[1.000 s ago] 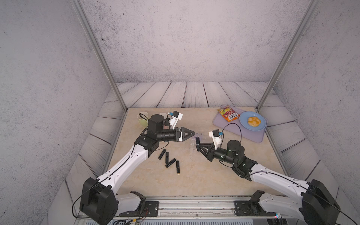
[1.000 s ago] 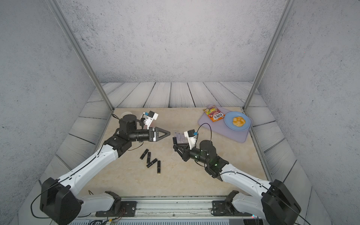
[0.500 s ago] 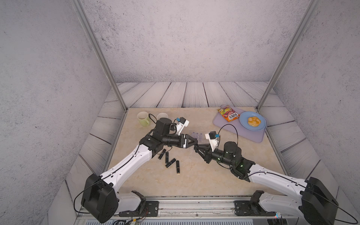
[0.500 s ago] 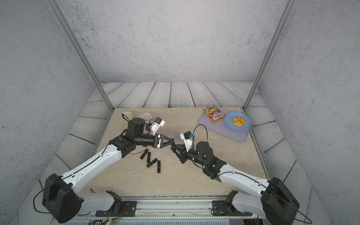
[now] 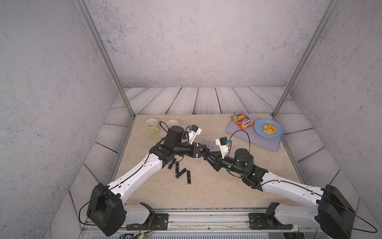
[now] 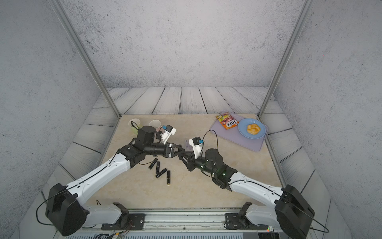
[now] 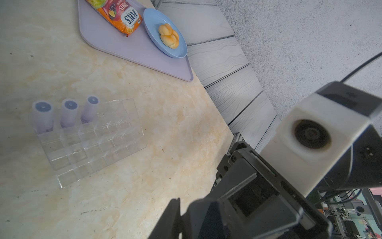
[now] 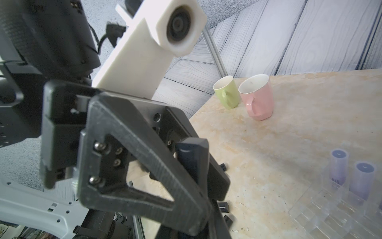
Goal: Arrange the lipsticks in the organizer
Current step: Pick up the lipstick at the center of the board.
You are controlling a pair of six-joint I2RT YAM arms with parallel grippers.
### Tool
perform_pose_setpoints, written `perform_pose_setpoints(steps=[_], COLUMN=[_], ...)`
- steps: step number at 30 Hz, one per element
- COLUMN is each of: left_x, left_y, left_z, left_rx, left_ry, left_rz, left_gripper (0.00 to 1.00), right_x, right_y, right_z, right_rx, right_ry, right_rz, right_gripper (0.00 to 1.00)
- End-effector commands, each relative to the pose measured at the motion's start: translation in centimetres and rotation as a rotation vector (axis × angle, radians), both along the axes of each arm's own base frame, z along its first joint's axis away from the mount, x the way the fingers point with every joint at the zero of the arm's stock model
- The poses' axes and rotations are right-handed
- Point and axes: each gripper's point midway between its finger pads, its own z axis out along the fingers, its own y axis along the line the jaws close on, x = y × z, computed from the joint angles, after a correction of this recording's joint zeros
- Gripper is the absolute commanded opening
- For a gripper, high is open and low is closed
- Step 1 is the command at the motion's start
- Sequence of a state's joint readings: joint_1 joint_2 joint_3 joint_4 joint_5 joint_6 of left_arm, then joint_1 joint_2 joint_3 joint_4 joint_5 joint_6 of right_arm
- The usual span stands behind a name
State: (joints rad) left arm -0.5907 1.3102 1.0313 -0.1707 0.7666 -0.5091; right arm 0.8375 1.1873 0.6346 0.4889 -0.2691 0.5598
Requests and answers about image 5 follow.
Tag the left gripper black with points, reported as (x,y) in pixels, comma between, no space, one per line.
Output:
(196,152)

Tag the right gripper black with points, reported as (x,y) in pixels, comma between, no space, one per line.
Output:
(217,164)

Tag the black lipstick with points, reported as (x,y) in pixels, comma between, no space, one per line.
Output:
(188,177)
(177,167)
(179,174)
(172,164)

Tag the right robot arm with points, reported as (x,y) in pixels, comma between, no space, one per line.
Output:
(322,208)

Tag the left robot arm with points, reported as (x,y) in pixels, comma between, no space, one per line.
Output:
(107,207)

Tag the clear acrylic lipstick organizer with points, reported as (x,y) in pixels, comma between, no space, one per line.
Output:
(216,147)

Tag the orange snack packet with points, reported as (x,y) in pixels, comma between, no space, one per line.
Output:
(242,120)

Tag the pink mug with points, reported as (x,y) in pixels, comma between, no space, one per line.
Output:
(172,123)

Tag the blue plate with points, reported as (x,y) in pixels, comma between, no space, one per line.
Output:
(259,128)

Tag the green mug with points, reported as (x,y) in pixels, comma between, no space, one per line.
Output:
(152,127)

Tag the bread roll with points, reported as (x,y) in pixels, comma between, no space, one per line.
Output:
(269,129)

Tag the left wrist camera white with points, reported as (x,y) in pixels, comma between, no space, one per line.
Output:
(193,131)

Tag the aluminium rail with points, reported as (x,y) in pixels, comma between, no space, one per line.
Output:
(217,224)

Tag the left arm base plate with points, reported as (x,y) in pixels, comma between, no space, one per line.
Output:
(156,222)

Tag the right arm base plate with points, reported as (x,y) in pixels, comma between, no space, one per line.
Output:
(260,221)

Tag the right frame post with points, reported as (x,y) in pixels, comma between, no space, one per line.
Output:
(317,34)

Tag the frame post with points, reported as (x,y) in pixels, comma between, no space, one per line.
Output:
(83,8)
(317,34)

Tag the left frame post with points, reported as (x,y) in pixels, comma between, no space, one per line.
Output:
(83,8)

